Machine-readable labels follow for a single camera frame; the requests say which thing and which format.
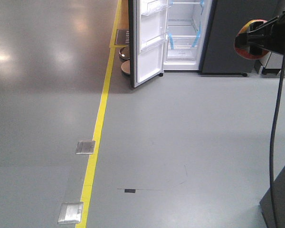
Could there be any silver floor socket plate far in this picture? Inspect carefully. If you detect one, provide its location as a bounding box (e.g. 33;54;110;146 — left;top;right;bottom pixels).
75;140;95;154

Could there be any dark floor sign with text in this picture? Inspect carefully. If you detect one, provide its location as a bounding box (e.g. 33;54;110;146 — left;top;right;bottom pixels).
115;29;130;45

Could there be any clear middle door bin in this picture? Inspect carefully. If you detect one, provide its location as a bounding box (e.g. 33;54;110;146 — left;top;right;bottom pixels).
140;0;170;16

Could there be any black hanging cable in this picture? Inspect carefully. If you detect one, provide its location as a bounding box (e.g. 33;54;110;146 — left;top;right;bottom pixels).
269;9;285;228

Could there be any fridge door white inside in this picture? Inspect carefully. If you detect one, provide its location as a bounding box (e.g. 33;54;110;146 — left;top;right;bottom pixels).
128;0;172;88

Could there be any blue tape strip left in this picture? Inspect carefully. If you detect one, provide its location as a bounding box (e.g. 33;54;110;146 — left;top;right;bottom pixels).
168;33;174;50

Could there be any blue tape strip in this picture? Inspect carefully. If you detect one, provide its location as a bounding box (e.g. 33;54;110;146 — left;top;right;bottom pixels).
192;22;201;47
168;33;174;50

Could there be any silver floor socket plate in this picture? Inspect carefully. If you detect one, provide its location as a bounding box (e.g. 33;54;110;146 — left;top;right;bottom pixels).
75;140;95;154
57;202;84;225

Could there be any silver floor socket plate near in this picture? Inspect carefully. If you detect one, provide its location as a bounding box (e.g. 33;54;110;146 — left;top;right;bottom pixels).
57;202;84;225

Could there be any blue tape strip lower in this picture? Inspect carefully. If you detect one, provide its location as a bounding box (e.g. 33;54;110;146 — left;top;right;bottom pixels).
192;22;201;47

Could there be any clear door bin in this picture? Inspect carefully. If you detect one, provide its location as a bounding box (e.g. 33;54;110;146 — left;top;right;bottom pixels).
140;0;170;16
140;32;167;51

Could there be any dark grey cabinet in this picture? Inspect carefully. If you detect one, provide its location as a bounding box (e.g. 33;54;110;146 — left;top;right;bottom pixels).
260;166;285;228

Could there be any clear lower door bin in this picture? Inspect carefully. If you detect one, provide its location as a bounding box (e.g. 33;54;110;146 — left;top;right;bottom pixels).
140;32;167;51

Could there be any grey fridge body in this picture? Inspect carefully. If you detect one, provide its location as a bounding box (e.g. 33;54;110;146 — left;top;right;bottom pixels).
163;0;278;75

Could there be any red yellow apple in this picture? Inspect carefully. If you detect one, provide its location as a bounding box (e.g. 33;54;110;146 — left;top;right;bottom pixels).
234;19;269;60

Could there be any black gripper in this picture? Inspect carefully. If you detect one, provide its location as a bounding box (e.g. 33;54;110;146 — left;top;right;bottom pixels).
234;10;285;55

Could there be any clear fridge crisper drawer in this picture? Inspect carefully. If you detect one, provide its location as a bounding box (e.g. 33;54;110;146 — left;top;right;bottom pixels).
167;46;197;60

